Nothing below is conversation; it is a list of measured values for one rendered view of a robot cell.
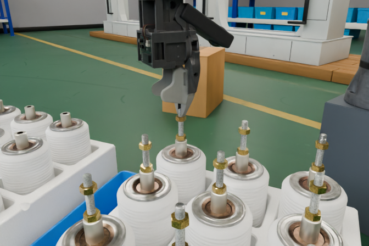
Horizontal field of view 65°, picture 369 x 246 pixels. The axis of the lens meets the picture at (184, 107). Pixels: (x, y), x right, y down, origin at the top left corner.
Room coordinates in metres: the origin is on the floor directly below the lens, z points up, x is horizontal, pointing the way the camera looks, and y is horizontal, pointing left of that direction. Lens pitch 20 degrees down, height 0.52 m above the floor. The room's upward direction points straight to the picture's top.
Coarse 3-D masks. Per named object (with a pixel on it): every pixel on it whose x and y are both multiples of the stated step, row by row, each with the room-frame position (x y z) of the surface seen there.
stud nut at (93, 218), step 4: (96, 208) 0.29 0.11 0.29; (84, 212) 0.28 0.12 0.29; (96, 212) 0.28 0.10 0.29; (84, 216) 0.28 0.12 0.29; (88, 216) 0.27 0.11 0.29; (92, 216) 0.27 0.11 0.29; (96, 216) 0.28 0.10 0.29; (88, 220) 0.27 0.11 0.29; (92, 220) 0.27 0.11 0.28; (96, 220) 0.28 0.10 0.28
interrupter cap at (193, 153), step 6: (174, 144) 0.52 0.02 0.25; (162, 150) 0.50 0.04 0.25; (168, 150) 0.50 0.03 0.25; (174, 150) 0.51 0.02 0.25; (192, 150) 0.50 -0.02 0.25; (198, 150) 0.50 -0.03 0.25; (162, 156) 0.48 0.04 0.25; (168, 156) 0.48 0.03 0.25; (174, 156) 0.48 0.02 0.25; (180, 156) 0.48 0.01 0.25; (186, 156) 0.48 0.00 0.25; (192, 156) 0.48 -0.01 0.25; (198, 156) 0.48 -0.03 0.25; (174, 162) 0.46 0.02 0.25; (180, 162) 0.46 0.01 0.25; (186, 162) 0.46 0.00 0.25; (192, 162) 0.46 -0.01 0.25
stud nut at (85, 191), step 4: (92, 184) 0.28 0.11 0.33; (96, 184) 0.28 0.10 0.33; (80, 188) 0.28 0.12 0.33; (84, 188) 0.27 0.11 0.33; (88, 188) 0.27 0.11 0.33; (92, 188) 0.28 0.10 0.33; (96, 188) 0.28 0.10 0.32; (80, 192) 0.28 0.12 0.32; (84, 192) 0.27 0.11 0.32; (88, 192) 0.27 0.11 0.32; (92, 192) 0.28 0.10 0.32
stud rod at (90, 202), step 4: (84, 176) 0.28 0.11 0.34; (88, 176) 0.28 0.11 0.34; (84, 180) 0.28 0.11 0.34; (88, 180) 0.28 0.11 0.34; (84, 184) 0.28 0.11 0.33; (88, 184) 0.28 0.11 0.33; (88, 196) 0.28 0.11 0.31; (92, 196) 0.28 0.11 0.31; (88, 200) 0.28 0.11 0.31; (92, 200) 0.28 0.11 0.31; (88, 204) 0.28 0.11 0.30; (92, 204) 0.28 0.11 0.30; (88, 208) 0.28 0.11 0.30; (92, 208) 0.28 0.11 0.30; (88, 212) 0.28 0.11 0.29; (92, 212) 0.28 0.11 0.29
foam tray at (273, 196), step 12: (276, 192) 0.47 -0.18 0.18; (276, 204) 0.43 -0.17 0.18; (276, 216) 0.41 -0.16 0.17; (348, 216) 0.40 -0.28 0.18; (252, 228) 0.38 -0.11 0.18; (264, 228) 0.38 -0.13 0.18; (348, 228) 0.38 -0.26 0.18; (252, 240) 0.36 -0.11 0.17; (264, 240) 0.35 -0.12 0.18; (348, 240) 0.35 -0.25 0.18; (360, 240) 0.35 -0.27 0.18
